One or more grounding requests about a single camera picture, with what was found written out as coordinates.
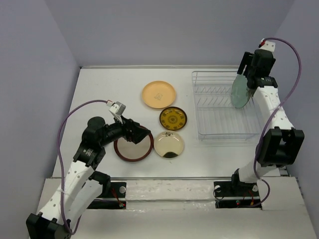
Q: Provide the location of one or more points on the yellow patterned black-rim plate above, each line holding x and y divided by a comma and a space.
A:
173, 118

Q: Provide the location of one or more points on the light blue flower plate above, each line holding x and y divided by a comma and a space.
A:
240, 94

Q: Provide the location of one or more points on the red rim white plate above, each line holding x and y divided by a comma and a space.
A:
130, 152

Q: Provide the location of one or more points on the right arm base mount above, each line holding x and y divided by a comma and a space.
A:
229, 196

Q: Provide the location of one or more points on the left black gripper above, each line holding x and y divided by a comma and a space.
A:
136, 133

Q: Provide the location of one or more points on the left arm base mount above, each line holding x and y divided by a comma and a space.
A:
112, 198

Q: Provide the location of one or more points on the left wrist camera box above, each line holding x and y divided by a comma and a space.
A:
116, 109

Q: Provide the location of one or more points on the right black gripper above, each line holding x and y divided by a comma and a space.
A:
246, 59

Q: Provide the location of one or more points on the orange round plate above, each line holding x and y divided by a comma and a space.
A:
158, 94

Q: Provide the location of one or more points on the white wire dish rack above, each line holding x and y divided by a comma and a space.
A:
216, 117

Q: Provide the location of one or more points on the cream plate black mark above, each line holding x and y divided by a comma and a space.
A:
168, 144

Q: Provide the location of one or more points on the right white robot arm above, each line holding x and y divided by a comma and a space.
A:
280, 141

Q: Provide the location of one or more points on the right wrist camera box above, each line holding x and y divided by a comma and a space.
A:
267, 45

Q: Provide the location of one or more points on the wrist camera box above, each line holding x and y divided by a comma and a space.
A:
267, 45
116, 109

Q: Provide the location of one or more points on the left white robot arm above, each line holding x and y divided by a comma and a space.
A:
82, 183

